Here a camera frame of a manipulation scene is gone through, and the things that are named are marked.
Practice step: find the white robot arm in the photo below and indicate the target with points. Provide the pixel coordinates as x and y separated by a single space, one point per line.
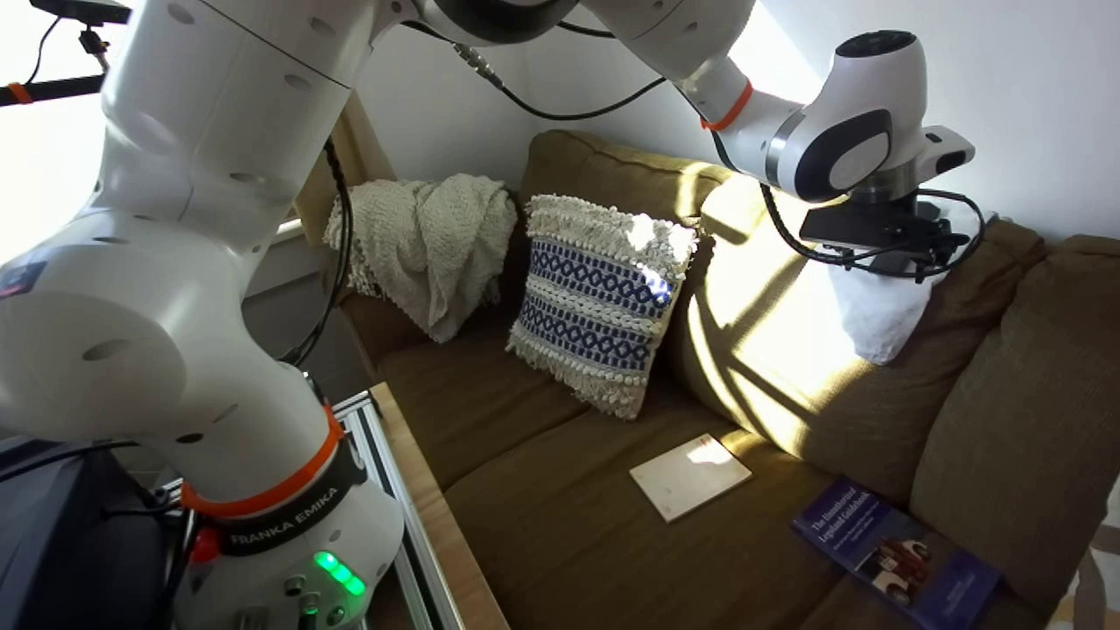
127 320

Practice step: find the blue white patterned pillow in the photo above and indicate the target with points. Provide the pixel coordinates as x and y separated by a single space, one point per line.
599 298

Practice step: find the white pillow case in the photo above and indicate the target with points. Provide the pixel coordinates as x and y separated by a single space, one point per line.
875 312

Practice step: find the white square card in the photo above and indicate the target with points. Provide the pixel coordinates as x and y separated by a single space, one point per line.
686 477

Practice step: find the cream knitted blanket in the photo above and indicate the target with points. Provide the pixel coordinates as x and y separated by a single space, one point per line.
435 249

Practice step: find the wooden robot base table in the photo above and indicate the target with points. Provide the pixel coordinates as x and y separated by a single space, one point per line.
435 578

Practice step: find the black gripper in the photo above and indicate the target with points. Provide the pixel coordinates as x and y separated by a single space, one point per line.
905 240

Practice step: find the olive brown sofa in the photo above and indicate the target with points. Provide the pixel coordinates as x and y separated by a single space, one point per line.
998 423

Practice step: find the dark blue booklet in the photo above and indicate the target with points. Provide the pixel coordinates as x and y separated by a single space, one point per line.
919 572

